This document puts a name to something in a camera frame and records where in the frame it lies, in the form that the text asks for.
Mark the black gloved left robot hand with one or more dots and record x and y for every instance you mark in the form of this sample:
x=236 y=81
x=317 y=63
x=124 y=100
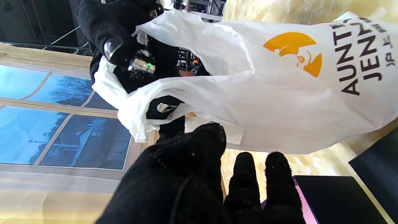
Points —
x=186 y=186

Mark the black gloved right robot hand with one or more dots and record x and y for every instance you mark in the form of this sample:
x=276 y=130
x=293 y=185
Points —
x=124 y=37

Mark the white plastic bag orange logo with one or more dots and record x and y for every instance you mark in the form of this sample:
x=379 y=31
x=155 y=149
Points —
x=279 y=99

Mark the black gift box pink inside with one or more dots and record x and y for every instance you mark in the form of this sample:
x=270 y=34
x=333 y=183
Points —
x=335 y=199

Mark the black gift box lid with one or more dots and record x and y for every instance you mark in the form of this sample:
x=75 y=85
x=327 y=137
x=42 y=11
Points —
x=379 y=174

